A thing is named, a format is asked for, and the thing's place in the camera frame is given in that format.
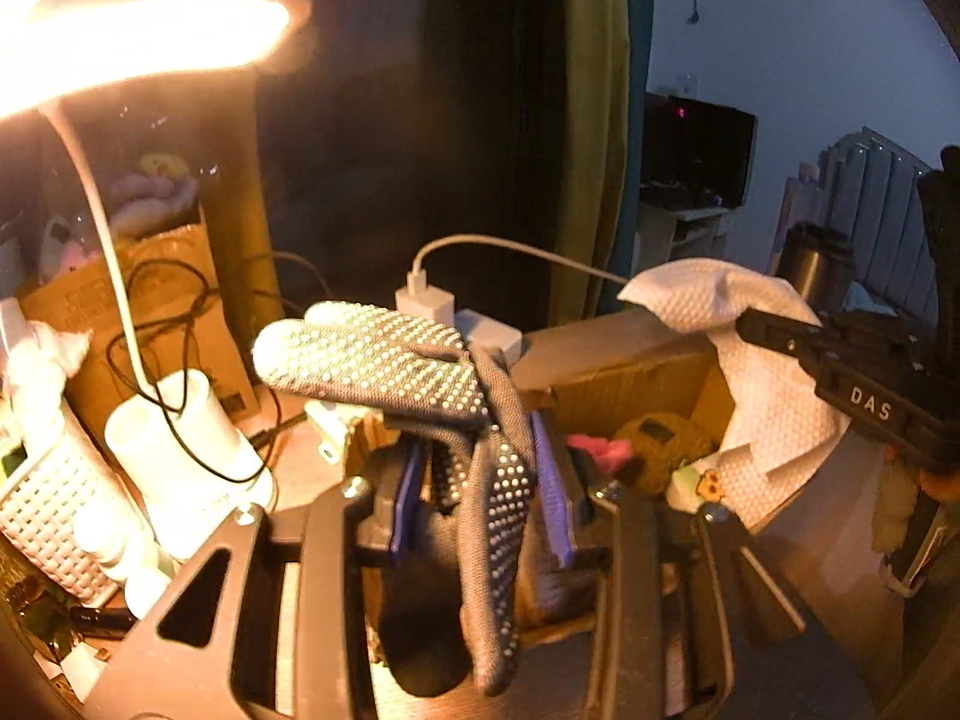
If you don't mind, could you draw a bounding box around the person's right forearm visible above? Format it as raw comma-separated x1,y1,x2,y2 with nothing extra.
872,457,912,553

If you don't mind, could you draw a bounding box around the pastel plush toy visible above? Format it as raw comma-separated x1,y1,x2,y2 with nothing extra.
112,153,200,234

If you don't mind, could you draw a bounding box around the black computer monitor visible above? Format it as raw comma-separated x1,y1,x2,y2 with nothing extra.
643,91,695,190

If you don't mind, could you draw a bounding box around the white charger with cable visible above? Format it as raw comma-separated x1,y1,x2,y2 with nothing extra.
395,269,457,332

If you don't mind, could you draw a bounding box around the teal curtain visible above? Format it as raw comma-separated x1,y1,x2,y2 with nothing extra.
622,0,655,272

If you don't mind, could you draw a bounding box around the crumpled white tissue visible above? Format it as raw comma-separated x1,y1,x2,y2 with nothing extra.
3,322,92,422

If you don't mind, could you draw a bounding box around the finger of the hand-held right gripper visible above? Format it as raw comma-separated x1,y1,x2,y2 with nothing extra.
737,308,835,380

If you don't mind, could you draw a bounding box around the black television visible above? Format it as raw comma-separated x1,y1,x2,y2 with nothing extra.
686,98,757,209

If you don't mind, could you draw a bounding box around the white woven plastic basket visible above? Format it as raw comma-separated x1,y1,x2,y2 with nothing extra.
0,419,155,609

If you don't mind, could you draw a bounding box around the white desk lamp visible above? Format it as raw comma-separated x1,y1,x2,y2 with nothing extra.
0,0,313,565

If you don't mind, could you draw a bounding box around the small pink plush toy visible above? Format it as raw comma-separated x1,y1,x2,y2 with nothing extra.
565,432,635,478

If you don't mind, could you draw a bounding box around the stainless steel tumbler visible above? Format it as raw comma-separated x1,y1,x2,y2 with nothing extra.
775,223,857,309

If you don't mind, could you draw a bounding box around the grey dotted work glove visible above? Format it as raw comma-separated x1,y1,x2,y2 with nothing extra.
250,301,542,698

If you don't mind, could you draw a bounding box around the grey padded headboard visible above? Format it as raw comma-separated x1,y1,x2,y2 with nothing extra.
783,127,943,317

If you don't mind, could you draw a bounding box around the white computer desk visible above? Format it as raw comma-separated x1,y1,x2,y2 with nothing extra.
633,198,734,295

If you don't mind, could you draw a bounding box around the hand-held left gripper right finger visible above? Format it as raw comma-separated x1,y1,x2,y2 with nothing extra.
532,411,875,720

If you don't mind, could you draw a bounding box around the white embossed paper towel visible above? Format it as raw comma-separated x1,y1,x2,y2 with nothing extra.
618,258,842,530

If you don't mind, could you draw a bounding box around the black thin cable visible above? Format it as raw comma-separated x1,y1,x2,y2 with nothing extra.
104,250,332,520

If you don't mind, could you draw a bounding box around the dark glass window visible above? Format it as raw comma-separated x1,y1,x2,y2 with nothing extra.
255,0,572,332

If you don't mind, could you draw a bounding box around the yellow curtain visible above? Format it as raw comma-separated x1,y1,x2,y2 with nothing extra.
187,67,275,391
554,0,632,325

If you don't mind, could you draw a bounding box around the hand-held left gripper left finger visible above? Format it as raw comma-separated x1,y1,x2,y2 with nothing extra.
86,437,434,720

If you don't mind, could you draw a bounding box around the small white charger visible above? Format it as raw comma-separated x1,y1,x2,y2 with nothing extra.
305,398,358,467

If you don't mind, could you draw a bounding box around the white charging cable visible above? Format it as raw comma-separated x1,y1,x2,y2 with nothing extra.
408,233,632,287

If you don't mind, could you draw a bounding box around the brown kraft paper bag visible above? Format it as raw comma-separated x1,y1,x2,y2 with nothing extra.
18,220,260,430

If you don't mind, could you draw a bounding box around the cardboard box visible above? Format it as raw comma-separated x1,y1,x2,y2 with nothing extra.
349,333,740,535

